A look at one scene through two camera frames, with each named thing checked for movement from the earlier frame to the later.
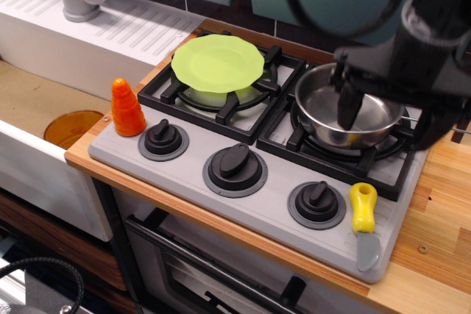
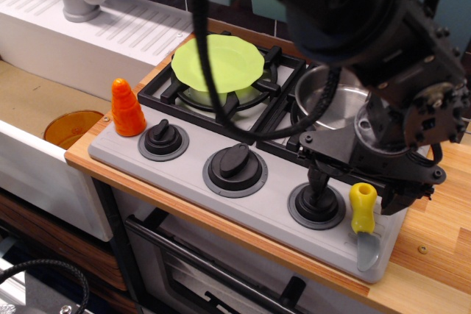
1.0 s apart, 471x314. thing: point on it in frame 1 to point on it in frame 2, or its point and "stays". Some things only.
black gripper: (431, 72) to (377, 148)
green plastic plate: (218, 63) stays
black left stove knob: (163, 143) stays
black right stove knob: (316, 206) stays
